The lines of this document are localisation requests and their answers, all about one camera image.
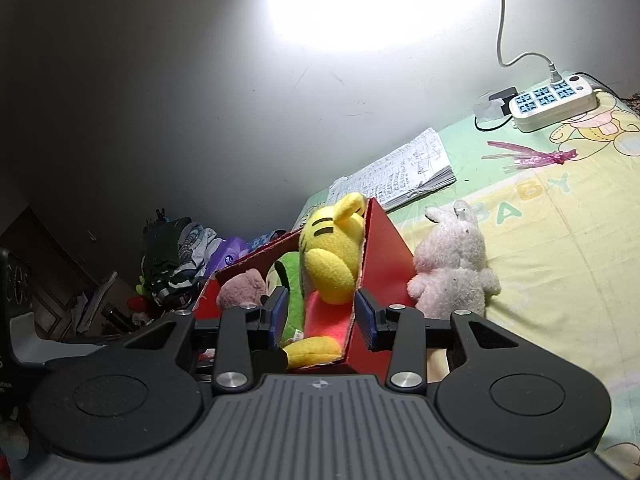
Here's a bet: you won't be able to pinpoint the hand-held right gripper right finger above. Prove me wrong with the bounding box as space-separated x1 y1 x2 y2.
354 290 521 391

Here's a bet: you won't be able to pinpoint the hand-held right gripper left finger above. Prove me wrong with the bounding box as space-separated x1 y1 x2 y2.
122 287 292 395

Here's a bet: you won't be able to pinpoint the green plush toy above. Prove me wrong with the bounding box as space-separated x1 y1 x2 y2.
265 251 307 347

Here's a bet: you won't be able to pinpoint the red cardboard box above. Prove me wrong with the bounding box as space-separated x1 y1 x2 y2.
192 197 427 377

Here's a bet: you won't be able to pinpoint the yellow tiger plush toy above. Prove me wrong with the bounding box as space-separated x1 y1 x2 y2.
285 192 368 372

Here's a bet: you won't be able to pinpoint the wooden cabinet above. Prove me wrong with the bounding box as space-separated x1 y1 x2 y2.
0 205 142 343

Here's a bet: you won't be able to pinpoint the pinkish brown plush toy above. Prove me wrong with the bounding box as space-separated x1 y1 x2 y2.
216 267 268 311

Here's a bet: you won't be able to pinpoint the blue checkered cloth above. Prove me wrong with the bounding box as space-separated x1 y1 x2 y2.
247 229 291 254

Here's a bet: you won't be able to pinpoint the white loose papers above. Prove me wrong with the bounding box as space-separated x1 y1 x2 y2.
70 272 121 334

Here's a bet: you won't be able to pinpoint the pale pink rabbit plush toy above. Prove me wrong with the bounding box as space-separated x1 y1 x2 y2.
406 200 502 322

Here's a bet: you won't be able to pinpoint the dark clothes pile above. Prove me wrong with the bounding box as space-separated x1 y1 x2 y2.
137 207 222 309

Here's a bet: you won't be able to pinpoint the stack of handwritten papers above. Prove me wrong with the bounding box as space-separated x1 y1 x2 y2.
327 127 457 213

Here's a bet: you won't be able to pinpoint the cartoon printed bed sheet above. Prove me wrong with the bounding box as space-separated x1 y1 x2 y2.
295 85 640 467

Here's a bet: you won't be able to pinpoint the pink plastic ribbon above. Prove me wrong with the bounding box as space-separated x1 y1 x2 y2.
481 140 579 174

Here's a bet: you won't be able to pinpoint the black plug adapter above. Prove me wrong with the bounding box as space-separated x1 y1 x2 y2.
487 87 519 111

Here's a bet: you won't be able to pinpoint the white power strip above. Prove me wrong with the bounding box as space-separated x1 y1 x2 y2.
509 74 599 133

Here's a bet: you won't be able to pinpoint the black power cord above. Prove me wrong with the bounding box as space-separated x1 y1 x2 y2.
567 71 623 101

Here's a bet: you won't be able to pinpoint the white power cable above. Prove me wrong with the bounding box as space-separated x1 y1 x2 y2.
495 0 564 84

